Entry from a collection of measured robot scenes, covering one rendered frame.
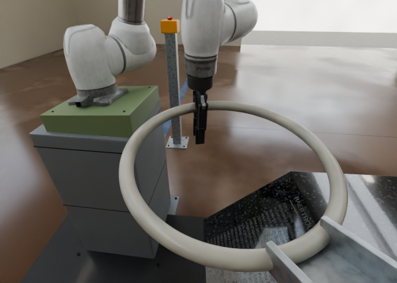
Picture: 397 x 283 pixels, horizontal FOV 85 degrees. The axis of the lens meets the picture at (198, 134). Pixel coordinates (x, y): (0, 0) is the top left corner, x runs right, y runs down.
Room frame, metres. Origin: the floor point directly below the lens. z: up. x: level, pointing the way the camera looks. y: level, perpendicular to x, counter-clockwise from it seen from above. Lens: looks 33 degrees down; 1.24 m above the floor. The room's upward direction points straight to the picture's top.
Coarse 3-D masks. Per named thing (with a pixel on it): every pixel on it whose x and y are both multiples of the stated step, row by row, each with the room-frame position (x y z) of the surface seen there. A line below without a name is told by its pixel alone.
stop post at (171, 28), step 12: (168, 24) 1.71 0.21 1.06; (168, 36) 1.73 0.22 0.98; (168, 48) 1.73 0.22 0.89; (168, 60) 1.73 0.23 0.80; (168, 72) 1.73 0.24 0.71; (168, 84) 1.73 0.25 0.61; (180, 120) 1.75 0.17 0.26; (180, 132) 1.73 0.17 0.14; (168, 144) 1.72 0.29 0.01; (180, 144) 1.72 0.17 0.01
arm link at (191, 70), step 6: (186, 60) 0.59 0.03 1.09; (192, 60) 0.57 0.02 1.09; (198, 60) 0.56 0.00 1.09; (204, 60) 0.57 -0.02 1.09; (210, 60) 0.57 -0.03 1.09; (216, 60) 0.59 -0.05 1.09; (186, 66) 0.59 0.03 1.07; (192, 66) 0.57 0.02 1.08; (198, 66) 0.57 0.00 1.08; (204, 66) 0.57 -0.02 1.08; (210, 66) 0.57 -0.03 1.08; (216, 66) 0.60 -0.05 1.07; (186, 72) 0.59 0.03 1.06; (192, 72) 0.57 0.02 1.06; (198, 72) 0.57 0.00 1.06; (204, 72) 0.57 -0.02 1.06; (210, 72) 0.58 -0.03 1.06; (198, 78) 0.58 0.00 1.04; (204, 78) 0.59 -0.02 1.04
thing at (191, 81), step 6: (192, 78) 0.58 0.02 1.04; (210, 78) 0.59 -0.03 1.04; (192, 84) 0.58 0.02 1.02; (198, 84) 0.58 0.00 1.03; (204, 84) 0.58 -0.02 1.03; (210, 84) 0.59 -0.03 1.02; (198, 90) 0.58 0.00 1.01; (204, 90) 0.58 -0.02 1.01; (198, 96) 0.58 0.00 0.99; (204, 96) 0.58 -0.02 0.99; (198, 102) 0.59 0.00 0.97
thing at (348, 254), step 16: (320, 224) 0.22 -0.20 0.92; (336, 224) 0.21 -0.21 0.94; (336, 240) 0.19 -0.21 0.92; (352, 240) 0.18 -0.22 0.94; (272, 256) 0.17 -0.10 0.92; (320, 256) 0.18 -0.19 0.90; (336, 256) 0.18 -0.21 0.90; (352, 256) 0.17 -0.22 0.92; (368, 256) 0.16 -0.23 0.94; (384, 256) 0.15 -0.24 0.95; (272, 272) 0.16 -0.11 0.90; (288, 272) 0.14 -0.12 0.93; (304, 272) 0.16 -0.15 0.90; (320, 272) 0.16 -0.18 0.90; (336, 272) 0.15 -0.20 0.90; (352, 272) 0.15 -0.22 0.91; (368, 272) 0.15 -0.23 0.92; (384, 272) 0.14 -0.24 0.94
